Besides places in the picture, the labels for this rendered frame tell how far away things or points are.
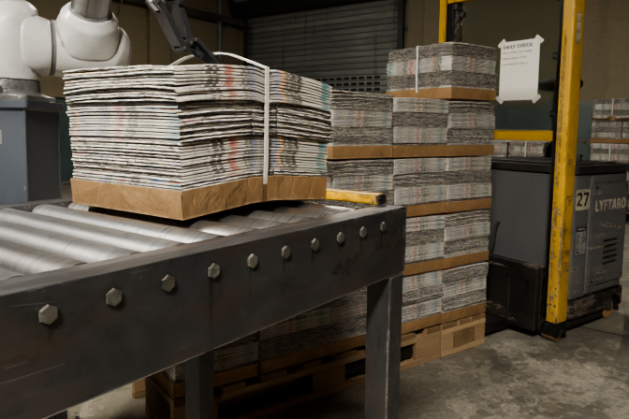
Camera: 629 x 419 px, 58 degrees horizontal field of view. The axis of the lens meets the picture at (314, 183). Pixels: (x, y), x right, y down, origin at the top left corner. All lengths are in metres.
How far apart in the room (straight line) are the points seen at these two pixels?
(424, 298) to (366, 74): 7.39
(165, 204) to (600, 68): 7.68
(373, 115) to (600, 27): 6.50
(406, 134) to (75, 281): 1.72
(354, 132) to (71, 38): 0.93
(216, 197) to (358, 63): 8.78
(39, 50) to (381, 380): 1.21
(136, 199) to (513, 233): 2.34
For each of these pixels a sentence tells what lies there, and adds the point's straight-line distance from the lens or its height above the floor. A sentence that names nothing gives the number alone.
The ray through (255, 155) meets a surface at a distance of 0.94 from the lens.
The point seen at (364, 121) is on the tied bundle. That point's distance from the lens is 2.03.
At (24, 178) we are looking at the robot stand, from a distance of 1.65.
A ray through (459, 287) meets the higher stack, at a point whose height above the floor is 0.28.
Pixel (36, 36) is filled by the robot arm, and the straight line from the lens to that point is 1.71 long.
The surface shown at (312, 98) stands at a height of 0.99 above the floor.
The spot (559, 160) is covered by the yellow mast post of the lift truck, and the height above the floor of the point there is 0.82.
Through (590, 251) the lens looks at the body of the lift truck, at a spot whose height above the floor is 0.38.
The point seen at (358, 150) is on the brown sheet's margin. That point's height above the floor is 0.87.
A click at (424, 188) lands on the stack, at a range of 2.24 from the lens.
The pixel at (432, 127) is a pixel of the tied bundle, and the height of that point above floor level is 0.95.
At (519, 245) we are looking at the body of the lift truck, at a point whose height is 0.38.
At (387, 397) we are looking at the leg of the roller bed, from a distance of 1.10.
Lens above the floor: 0.94
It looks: 6 degrees down
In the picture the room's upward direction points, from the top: 1 degrees clockwise
